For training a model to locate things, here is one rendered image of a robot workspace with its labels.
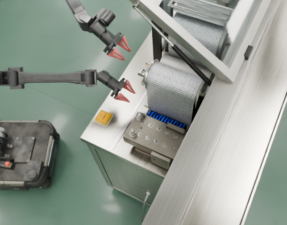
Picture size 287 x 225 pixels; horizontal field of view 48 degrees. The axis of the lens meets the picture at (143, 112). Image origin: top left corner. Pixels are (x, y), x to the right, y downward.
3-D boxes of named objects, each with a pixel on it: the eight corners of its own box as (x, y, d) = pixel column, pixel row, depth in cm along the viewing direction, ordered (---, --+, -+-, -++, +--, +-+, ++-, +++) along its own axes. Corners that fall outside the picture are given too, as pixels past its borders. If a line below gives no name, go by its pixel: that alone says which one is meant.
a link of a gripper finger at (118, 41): (122, 60, 151) (106, 47, 148) (128, 50, 154) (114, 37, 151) (129, 56, 145) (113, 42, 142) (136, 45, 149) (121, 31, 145)
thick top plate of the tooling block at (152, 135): (138, 117, 171) (137, 111, 165) (209, 147, 159) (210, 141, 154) (123, 141, 164) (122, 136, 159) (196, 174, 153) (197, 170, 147)
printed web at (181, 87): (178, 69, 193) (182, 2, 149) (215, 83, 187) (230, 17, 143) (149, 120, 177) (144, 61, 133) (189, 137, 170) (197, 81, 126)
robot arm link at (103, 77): (94, 78, 158) (101, 68, 157) (95, 77, 165) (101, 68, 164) (106, 86, 159) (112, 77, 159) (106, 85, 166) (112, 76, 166)
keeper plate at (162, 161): (153, 159, 164) (152, 150, 155) (170, 167, 162) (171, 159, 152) (151, 163, 163) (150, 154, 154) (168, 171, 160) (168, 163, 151)
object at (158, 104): (148, 109, 167) (147, 89, 151) (190, 127, 161) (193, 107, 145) (148, 110, 167) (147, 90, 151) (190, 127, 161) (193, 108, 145)
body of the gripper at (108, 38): (105, 54, 147) (93, 43, 144) (116, 39, 151) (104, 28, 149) (112, 49, 141) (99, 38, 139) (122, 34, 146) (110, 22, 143)
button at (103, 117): (101, 111, 182) (101, 109, 180) (112, 115, 180) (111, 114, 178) (95, 121, 179) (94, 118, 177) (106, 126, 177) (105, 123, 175)
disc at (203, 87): (206, 87, 152) (209, 70, 138) (207, 87, 152) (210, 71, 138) (194, 113, 147) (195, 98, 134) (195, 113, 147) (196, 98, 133)
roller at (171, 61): (166, 64, 169) (167, 49, 159) (212, 81, 162) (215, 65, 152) (156, 81, 164) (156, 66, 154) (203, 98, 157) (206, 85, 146)
